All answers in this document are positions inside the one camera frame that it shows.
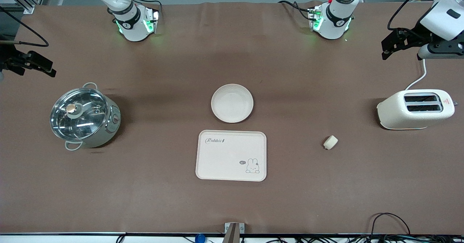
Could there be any small white bun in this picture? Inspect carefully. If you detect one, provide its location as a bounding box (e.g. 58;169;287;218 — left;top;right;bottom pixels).
323;135;339;150

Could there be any cream round plate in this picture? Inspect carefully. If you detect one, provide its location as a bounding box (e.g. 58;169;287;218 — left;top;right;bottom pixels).
211;84;254;123

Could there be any cream rabbit print tray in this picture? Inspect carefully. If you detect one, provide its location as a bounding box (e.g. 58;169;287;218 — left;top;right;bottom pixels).
195;130;267;182

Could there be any glass pot lid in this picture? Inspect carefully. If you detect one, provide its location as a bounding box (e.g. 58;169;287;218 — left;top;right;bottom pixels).
50;88;108;141

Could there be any cream two-slot toaster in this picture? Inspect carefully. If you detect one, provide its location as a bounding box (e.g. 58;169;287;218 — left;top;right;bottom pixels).
376;89;455;130

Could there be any pale green electric pot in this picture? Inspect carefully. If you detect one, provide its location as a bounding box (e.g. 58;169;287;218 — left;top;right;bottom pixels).
50;83;121;151

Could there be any brown table mat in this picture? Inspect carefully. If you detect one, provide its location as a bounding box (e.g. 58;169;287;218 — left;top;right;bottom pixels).
0;0;464;235

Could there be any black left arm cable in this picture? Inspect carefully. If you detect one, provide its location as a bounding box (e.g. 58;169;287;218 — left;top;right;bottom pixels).
387;0;437;32

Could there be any white toaster power cable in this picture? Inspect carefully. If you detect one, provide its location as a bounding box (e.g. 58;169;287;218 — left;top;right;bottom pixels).
405;58;427;91

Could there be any black left base cable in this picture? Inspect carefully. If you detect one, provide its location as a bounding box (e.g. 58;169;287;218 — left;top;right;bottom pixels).
278;0;313;21

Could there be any black base cable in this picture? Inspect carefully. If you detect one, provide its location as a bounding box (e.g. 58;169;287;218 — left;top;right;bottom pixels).
125;0;162;19
278;0;313;21

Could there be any black right base cable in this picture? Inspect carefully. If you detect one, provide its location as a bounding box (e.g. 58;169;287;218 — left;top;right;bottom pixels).
125;0;162;19

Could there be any black cable loop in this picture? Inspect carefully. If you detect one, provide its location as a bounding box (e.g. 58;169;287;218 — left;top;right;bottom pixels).
370;213;412;236

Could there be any black cable bundle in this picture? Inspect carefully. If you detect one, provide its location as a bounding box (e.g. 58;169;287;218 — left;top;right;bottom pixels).
254;235;464;243

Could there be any grey metal bracket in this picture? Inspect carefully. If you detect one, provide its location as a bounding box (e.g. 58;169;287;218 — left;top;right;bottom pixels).
224;222;245;243

